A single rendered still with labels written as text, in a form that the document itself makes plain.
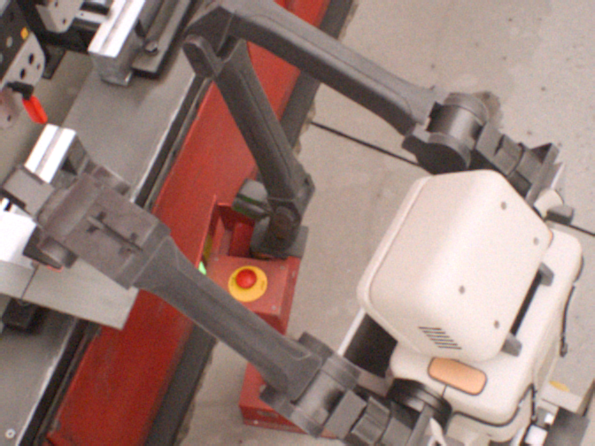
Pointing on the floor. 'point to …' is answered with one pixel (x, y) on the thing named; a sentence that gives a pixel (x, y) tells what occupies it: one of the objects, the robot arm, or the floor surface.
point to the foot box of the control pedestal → (255, 413)
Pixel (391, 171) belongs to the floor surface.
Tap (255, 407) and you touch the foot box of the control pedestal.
